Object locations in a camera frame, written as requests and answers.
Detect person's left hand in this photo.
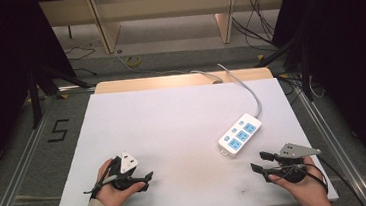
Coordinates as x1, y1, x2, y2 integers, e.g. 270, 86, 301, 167
92, 155, 149, 206

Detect yellow tape roll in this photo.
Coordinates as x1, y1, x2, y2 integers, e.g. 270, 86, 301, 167
124, 53, 143, 69

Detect wooden table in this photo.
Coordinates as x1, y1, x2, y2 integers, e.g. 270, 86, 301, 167
93, 66, 274, 96

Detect aluminium floor rail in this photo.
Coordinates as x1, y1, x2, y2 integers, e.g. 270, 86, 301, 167
0, 83, 108, 206
294, 78, 366, 206

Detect wooden shelf unit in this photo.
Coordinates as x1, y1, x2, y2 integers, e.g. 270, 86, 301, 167
38, 0, 294, 61

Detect black tripod stand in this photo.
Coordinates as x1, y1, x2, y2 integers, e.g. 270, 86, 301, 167
26, 60, 97, 130

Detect white power strip blue sockets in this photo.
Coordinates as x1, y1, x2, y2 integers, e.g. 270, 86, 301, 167
214, 111, 266, 160

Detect person's right hand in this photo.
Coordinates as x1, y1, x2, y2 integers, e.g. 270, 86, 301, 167
267, 153, 335, 206

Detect black metal stand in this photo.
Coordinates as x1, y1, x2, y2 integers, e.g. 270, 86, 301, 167
253, 35, 316, 106

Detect white foam board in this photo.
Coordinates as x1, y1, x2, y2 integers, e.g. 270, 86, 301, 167
42, 72, 340, 206

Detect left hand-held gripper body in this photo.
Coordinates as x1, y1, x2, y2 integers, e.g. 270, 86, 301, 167
107, 149, 148, 194

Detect black curtain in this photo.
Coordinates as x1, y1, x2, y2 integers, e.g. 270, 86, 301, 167
267, 0, 366, 205
0, 0, 86, 195

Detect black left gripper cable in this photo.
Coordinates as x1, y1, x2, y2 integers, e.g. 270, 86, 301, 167
80, 157, 122, 200

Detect black floor cable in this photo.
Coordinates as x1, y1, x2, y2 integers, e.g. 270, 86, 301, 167
64, 43, 99, 79

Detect grey power strip cable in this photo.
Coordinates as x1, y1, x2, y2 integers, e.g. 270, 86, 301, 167
188, 59, 264, 124

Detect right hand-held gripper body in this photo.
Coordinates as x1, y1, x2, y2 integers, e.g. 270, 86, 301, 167
267, 139, 325, 186

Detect black cable bundle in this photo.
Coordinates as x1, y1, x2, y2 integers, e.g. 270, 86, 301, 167
229, 0, 279, 52

